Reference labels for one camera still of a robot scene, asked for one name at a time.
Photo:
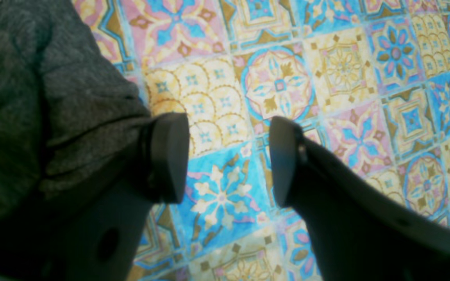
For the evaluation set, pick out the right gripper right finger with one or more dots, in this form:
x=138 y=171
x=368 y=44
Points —
x=357 y=233

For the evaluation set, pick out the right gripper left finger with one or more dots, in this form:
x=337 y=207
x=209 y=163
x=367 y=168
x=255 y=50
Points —
x=92 y=232

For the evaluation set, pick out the patterned tablecloth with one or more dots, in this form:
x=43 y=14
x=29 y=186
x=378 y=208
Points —
x=367 y=79

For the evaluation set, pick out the grey t-shirt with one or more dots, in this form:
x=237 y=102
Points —
x=65 y=110

